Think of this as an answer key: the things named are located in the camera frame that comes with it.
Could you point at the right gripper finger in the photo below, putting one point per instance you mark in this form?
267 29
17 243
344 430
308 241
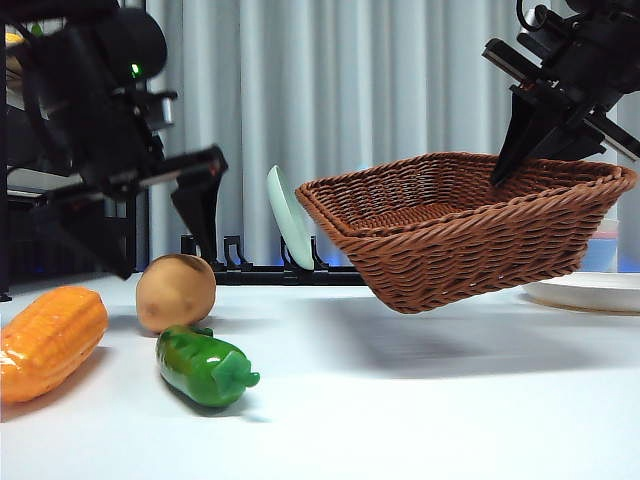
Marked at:
570 140
520 130

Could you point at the yellow fruit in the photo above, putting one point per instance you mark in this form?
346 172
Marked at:
12 37

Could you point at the pale green plate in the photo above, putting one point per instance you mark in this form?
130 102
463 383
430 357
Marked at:
290 220

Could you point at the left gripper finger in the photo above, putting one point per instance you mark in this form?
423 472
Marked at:
205 210
100 230

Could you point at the pink bowl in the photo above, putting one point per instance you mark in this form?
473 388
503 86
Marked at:
611 235

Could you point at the tan potato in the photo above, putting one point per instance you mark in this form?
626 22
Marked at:
175 295

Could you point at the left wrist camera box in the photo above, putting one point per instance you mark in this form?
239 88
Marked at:
162 110

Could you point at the black metal shelf frame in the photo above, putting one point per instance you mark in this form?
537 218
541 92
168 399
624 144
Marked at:
4 200

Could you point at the black plate rack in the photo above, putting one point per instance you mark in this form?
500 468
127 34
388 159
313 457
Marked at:
260 276

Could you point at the white flat plate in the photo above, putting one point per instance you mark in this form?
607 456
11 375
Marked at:
585 295

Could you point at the green cucumber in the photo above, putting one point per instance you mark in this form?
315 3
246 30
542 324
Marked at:
200 370

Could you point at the blue bowl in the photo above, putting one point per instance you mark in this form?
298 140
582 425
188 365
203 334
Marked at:
602 256

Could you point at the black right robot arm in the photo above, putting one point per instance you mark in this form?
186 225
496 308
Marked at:
620 50

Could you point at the green leaves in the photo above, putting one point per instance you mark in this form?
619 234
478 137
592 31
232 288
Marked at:
36 30

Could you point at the brown wicker basket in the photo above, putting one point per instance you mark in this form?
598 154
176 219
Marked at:
465 250

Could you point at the grey pleated curtain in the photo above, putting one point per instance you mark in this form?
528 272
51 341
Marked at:
350 75

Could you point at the orange corn cob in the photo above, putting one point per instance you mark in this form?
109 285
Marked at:
50 340

